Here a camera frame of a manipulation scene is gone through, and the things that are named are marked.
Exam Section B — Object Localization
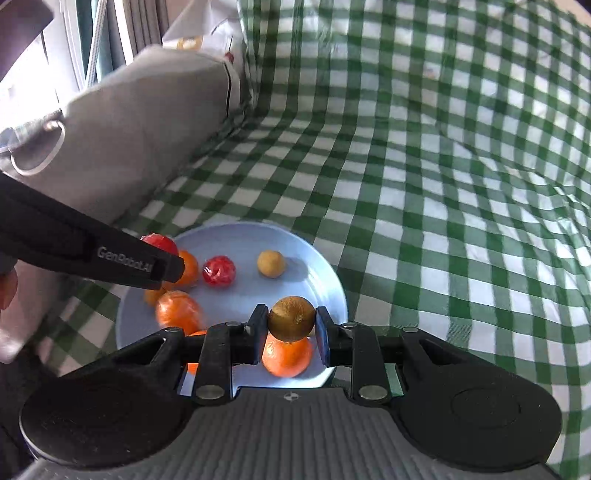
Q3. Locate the light blue plate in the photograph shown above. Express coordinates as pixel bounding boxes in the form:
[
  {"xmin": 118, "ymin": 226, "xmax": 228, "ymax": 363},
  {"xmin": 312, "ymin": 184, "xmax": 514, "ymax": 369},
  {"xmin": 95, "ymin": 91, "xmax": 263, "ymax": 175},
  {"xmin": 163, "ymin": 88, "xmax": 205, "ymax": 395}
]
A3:
[{"xmin": 115, "ymin": 222, "xmax": 348, "ymax": 398}]

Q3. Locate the teal curtain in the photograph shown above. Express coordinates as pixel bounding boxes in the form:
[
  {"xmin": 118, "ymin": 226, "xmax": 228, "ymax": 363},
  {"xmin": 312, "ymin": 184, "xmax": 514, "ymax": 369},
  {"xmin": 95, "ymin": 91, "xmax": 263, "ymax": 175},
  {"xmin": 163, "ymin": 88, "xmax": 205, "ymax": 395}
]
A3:
[{"xmin": 75, "ymin": 0, "xmax": 108, "ymax": 72}]

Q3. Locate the small orange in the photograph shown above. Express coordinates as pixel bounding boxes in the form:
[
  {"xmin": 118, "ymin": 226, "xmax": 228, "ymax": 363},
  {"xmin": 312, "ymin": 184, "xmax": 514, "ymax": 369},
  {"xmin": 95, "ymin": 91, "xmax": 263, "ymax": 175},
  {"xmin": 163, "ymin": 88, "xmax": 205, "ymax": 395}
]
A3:
[
  {"xmin": 161, "ymin": 250, "xmax": 200, "ymax": 291},
  {"xmin": 261, "ymin": 336, "xmax": 313, "ymax": 379}
]

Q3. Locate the large orange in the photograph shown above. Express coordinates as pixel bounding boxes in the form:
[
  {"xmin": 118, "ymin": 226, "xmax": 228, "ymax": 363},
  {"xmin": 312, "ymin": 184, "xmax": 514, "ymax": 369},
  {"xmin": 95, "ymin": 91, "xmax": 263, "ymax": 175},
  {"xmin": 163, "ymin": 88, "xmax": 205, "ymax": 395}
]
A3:
[{"xmin": 185, "ymin": 329, "xmax": 209, "ymax": 376}]

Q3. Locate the white charging cable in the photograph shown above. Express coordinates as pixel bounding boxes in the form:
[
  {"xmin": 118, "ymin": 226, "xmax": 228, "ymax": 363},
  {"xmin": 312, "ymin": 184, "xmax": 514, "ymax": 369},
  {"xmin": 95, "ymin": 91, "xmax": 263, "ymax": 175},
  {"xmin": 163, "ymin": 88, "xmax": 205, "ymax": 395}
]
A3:
[{"xmin": 8, "ymin": 119, "xmax": 66, "ymax": 177}]

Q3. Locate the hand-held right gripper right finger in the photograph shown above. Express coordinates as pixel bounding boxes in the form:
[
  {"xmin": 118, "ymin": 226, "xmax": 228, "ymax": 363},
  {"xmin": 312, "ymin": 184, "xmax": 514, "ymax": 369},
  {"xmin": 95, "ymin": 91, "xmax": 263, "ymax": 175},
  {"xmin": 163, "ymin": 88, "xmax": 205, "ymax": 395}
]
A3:
[{"xmin": 315, "ymin": 306, "xmax": 485, "ymax": 407}]

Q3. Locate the grey cushion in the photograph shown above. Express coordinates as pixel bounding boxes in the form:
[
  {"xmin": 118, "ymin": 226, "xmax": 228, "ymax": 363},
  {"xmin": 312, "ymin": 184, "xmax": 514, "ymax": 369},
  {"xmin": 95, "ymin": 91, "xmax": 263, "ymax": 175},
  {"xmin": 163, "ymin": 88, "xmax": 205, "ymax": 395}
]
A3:
[{"xmin": 0, "ymin": 44, "xmax": 252, "ymax": 365}]

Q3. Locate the white window frame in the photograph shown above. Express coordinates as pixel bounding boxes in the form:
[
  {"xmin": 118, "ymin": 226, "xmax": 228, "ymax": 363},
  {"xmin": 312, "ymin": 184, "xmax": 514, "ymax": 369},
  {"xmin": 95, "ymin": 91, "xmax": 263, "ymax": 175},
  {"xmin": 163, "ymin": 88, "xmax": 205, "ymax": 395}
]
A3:
[{"xmin": 41, "ymin": 0, "xmax": 139, "ymax": 95}]

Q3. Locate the tan longan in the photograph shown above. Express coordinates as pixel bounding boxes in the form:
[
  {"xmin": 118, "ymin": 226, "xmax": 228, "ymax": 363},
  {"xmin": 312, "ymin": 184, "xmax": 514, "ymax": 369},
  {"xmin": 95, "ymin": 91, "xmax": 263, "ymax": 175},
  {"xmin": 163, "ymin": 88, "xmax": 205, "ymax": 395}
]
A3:
[
  {"xmin": 257, "ymin": 250, "xmax": 286, "ymax": 278},
  {"xmin": 268, "ymin": 296, "xmax": 317, "ymax": 343}
]

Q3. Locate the plastic-wrapped orange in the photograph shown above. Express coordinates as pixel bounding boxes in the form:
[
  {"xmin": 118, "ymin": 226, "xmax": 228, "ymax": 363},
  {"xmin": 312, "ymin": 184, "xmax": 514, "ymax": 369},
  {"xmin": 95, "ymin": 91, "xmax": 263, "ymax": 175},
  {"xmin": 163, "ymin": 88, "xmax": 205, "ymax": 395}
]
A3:
[{"xmin": 156, "ymin": 291, "xmax": 205, "ymax": 335}]

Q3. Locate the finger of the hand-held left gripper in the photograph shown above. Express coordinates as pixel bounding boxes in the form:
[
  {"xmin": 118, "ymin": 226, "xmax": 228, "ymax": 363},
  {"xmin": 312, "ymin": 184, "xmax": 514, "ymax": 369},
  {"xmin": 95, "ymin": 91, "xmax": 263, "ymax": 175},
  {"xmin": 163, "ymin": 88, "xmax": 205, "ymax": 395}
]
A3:
[{"xmin": 154, "ymin": 251, "xmax": 186, "ymax": 289}]

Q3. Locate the person's left hand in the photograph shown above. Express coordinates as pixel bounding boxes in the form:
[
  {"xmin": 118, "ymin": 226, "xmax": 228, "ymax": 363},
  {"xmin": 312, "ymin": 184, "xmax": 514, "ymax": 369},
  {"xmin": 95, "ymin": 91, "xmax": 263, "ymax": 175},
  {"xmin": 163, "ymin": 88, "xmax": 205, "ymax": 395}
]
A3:
[{"xmin": 0, "ymin": 268, "xmax": 20, "ymax": 311}]

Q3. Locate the white printed pillow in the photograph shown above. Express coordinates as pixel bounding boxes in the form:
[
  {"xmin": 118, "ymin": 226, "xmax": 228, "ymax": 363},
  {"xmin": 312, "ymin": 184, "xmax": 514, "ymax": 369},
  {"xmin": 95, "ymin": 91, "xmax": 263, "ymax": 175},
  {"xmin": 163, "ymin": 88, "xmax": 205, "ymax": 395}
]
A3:
[{"xmin": 159, "ymin": 0, "xmax": 254, "ymax": 112}]

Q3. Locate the dark flat panel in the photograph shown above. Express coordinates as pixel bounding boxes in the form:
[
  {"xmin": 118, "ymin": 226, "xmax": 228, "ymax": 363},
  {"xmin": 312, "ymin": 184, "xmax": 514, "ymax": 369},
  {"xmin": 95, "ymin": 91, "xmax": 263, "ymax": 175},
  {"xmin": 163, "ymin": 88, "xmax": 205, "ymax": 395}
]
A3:
[{"xmin": 0, "ymin": 0, "xmax": 55, "ymax": 82}]

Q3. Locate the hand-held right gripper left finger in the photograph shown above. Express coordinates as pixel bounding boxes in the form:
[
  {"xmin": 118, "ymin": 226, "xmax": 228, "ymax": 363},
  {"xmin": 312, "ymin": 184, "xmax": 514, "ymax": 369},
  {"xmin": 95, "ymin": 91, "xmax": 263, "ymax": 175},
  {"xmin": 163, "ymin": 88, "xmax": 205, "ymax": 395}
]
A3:
[{"xmin": 108, "ymin": 304, "xmax": 269, "ymax": 407}]

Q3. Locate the grey pleated curtain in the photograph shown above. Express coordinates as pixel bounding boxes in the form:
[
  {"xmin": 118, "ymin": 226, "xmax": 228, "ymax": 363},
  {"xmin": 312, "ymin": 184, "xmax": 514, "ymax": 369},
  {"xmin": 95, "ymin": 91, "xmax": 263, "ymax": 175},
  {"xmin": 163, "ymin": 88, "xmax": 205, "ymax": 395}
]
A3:
[{"xmin": 113, "ymin": 0, "xmax": 155, "ymax": 58}]

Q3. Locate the green checked cloth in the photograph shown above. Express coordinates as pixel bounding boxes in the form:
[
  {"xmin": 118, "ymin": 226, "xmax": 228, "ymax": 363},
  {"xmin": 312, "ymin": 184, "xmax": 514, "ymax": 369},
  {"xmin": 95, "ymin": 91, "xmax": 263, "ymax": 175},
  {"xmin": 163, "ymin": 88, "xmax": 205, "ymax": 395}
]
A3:
[{"xmin": 41, "ymin": 0, "xmax": 591, "ymax": 480}]

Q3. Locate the red glossy small fruit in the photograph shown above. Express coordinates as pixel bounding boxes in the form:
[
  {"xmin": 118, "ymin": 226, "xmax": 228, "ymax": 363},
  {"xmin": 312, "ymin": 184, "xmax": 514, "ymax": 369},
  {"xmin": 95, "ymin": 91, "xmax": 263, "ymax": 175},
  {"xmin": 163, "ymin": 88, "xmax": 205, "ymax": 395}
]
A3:
[
  {"xmin": 140, "ymin": 233, "xmax": 179, "ymax": 256},
  {"xmin": 202, "ymin": 256, "xmax": 238, "ymax": 287}
]

